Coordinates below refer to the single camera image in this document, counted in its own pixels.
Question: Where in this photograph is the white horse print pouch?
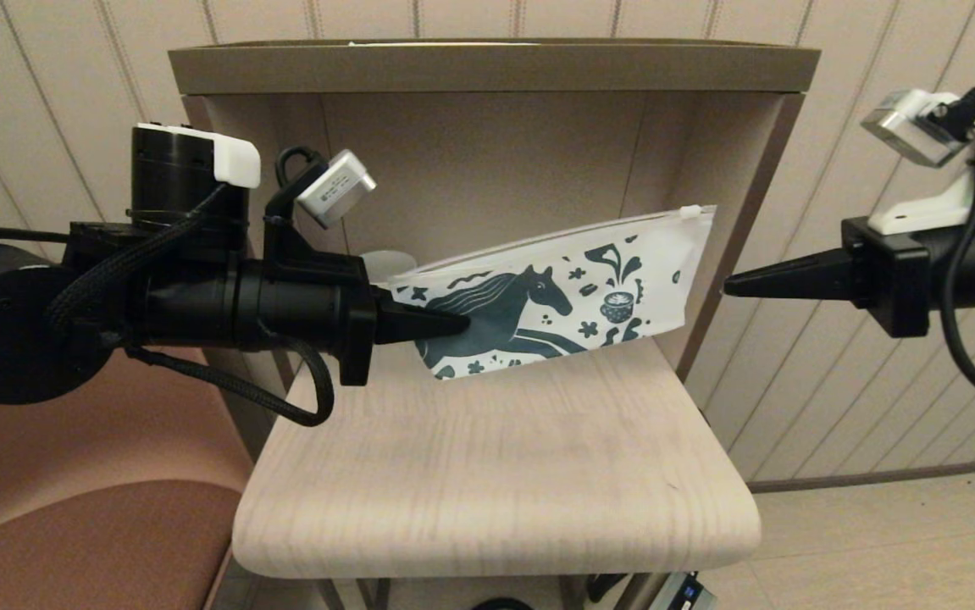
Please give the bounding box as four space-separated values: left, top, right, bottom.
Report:
385 203 718 380

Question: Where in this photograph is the white ribbed ceramic mug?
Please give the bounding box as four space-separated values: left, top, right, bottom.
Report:
360 250 417 285

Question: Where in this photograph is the beige wooden hutch desk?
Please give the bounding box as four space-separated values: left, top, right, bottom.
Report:
169 37 823 610

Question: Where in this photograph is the brown upholstered chair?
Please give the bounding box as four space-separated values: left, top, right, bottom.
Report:
0 339 255 610

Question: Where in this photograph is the grey box with blue label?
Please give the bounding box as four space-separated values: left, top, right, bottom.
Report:
648 569 717 610

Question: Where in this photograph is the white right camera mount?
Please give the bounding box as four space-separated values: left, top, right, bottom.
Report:
867 89 975 236

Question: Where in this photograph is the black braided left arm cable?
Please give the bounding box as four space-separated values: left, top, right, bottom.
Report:
127 339 335 427

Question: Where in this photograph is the black left camera plug cable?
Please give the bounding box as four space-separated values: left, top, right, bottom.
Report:
265 146 327 223

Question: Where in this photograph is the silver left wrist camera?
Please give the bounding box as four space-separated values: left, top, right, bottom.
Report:
296 150 376 230

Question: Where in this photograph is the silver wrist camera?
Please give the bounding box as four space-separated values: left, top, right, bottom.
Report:
861 89 975 168
296 150 376 230

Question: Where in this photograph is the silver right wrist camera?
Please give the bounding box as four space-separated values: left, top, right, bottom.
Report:
861 89 975 168

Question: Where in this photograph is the brown wall baseboard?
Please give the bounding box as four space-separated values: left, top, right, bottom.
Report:
745 456 975 494

